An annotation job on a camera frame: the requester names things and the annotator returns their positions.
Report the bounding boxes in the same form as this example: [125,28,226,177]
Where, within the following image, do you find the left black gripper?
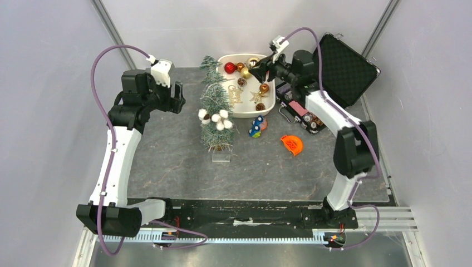
[142,73,185,114]

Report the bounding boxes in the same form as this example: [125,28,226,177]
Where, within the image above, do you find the silver gold bauble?
[245,57,260,69]

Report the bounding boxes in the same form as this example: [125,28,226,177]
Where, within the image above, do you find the white cotton boll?
[211,110,233,131]
[198,108,212,125]

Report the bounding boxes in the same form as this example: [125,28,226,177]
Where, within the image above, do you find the small frosted christmas tree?
[199,56,234,151]

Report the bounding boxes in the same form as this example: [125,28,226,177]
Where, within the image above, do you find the clear battery box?
[212,153,231,163]

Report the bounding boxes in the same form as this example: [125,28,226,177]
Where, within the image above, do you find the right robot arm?
[249,48,380,227]

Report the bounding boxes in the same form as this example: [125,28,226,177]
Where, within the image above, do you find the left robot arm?
[76,70,185,238]

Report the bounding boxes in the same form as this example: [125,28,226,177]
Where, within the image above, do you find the gold merry christmas sign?
[228,85,244,106]

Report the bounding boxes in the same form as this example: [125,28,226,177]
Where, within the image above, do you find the orange shiny bauble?
[259,83,270,93]

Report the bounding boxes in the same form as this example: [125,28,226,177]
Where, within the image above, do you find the gold shiny bauble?
[239,67,252,79]

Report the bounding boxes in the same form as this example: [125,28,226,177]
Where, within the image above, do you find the gold star topper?
[250,92,268,104]

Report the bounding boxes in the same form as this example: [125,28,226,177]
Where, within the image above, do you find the copper shiny bauble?
[236,62,245,72]

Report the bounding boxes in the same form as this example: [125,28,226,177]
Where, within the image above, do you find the white plastic tray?
[217,53,276,118]

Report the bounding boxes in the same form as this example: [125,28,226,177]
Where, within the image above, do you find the frosted pine cone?
[237,77,247,87]

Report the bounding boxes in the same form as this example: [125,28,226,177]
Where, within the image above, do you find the brown pine cone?
[255,103,266,111]

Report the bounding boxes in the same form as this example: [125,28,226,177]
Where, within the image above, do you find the pink card deck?
[289,101,308,117]

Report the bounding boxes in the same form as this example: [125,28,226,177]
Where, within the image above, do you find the red glitter bauble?
[224,62,238,75]

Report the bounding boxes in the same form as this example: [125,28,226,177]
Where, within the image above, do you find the orange round toy disc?
[259,118,268,131]

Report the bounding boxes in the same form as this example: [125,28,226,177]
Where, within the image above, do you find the black poker chip case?
[276,33,381,135]

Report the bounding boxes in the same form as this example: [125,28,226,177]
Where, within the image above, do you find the orange semicircle plastic piece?
[281,135,304,156]

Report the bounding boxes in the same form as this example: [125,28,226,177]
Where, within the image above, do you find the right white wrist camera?
[269,35,289,63]

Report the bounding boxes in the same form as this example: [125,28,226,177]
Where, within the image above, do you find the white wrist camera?
[269,35,289,63]
[150,59,174,88]

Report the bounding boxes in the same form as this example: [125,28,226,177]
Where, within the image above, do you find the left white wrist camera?
[150,59,174,88]

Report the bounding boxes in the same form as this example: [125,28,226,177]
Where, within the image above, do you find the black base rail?
[161,199,359,239]

